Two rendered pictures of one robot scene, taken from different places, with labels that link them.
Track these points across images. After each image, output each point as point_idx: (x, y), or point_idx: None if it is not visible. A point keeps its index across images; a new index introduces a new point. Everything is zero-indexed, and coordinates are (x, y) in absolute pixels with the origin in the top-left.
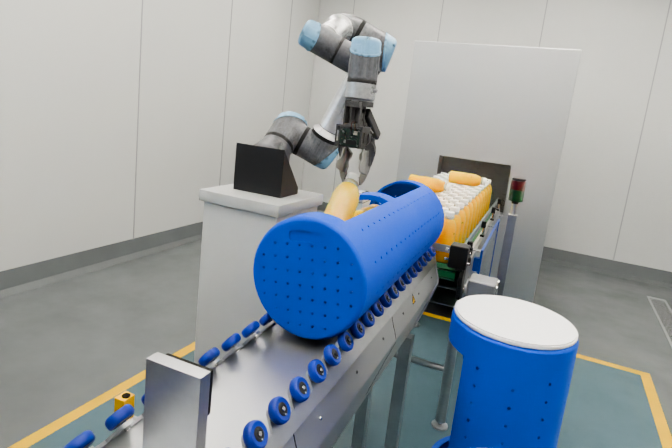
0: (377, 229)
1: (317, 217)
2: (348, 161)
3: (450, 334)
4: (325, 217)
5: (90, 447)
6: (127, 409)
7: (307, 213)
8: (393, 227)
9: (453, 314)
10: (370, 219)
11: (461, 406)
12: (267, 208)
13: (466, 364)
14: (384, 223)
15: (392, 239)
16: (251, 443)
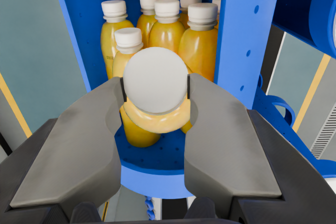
0: (248, 90)
1: (178, 196)
2: (107, 126)
3: (312, 24)
4: (185, 188)
5: (153, 203)
6: (150, 198)
7: (149, 182)
8: None
9: (329, 24)
10: (234, 91)
11: (295, 37)
12: None
13: (317, 48)
14: (257, 38)
15: (268, 34)
16: None
